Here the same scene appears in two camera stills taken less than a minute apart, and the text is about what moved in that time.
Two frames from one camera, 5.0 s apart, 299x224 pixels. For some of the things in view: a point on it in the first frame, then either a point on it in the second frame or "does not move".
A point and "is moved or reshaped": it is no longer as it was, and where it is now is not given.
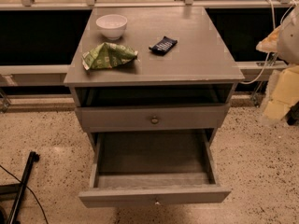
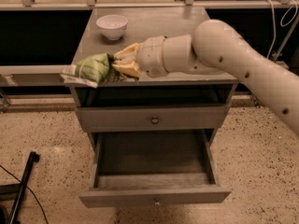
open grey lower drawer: x=133 y=168 does not move
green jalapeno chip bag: x=107 y=55 is moved or reshaped
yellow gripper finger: x=269 y=43 -> x=149 y=54
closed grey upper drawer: x=152 y=118 does not move
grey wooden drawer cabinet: x=152 y=86 does not move
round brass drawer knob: x=154 y=120 does not move
